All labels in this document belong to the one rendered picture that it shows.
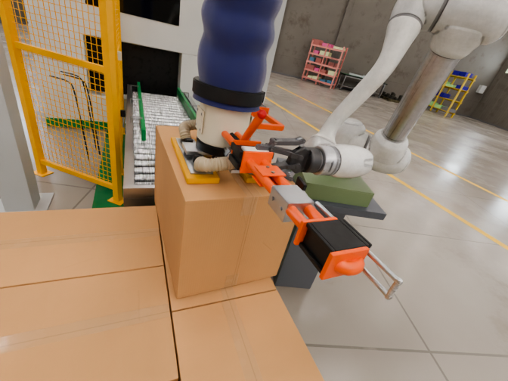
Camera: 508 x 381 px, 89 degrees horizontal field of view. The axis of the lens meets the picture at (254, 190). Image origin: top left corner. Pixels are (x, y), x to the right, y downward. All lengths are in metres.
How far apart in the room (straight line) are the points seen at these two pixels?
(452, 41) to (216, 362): 1.20
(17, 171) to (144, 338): 1.58
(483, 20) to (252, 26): 0.67
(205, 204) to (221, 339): 0.43
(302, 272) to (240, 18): 1.43
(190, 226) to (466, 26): 1.00
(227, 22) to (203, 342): 0.90
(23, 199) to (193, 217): 1.73
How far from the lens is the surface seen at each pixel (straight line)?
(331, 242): 0.41
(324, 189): 1.27
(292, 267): 1.71
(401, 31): 1.02
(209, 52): 0.80
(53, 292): 1.08
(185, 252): 0.82
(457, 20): 1.09
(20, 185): 2.28
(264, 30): 0.80
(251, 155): 0.64
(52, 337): 0.98
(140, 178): 1.62
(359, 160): 0.84
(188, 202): 0.70
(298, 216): 0.47
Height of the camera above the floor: 1.35
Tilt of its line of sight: 30 degrees down
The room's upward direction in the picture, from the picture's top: 14 degrees clockwise
